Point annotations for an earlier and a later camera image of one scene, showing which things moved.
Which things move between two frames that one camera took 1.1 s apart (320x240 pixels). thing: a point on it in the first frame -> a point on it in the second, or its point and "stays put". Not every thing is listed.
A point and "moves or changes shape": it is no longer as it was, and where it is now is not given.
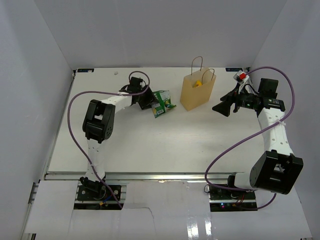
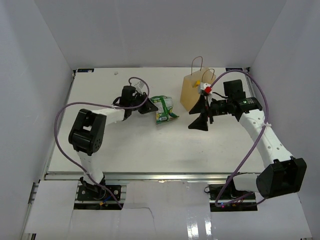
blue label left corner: (85, 70) stays put
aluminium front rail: (77, 177) stays put
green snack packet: (163, 101) moves or changes shape
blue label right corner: (234, 69) stays put
